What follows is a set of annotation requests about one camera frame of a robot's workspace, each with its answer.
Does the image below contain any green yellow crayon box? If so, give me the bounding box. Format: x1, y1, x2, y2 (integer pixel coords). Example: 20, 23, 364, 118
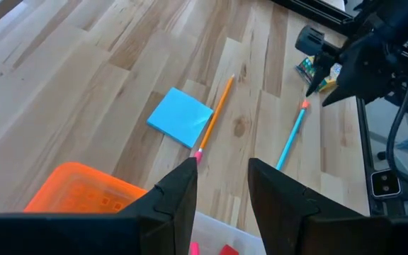
295, 55, 344, 94

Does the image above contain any orange pencil box lid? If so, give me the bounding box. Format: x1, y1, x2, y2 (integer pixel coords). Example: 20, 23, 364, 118
23, 161, 148, 214

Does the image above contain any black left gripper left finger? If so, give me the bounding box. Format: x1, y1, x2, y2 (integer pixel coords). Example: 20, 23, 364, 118
118, 157, 198, 255

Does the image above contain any small black camera box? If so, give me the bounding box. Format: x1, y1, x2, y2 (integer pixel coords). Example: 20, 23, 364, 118
369, 169, 402, 198

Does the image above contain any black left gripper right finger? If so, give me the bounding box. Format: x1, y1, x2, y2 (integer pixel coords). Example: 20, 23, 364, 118
248, 158, 363, 255

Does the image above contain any blue sticky note pad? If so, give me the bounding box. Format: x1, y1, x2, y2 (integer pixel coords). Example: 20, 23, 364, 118
146, 86, 215, 149

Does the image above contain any yellow pencil pink eraser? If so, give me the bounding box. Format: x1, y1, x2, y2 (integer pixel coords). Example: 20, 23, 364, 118
193, 73, 236, 164

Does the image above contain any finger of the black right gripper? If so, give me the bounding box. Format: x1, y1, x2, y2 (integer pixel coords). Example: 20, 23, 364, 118
305, 52, 336, 97
322, 83, 356, 107

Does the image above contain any clear plastic pencil box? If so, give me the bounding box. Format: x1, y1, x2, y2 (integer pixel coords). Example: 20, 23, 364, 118
189, 211, 267, 255

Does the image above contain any teal pencil orange eraser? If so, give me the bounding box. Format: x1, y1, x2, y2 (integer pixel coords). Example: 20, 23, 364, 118
275, 99, 311, 171

